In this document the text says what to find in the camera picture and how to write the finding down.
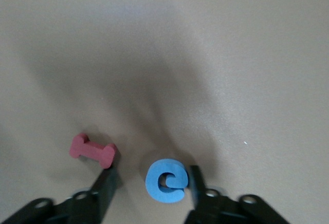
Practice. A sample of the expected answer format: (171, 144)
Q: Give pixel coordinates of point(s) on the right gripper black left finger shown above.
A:
(84, 208)

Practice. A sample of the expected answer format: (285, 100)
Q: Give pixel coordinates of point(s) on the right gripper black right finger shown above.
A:
(213, 211)

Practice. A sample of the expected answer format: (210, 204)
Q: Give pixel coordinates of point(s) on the blue foam letter e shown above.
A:
(154, 190)

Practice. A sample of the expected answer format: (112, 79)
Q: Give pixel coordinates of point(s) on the red foam letter I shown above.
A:
(92, 150)

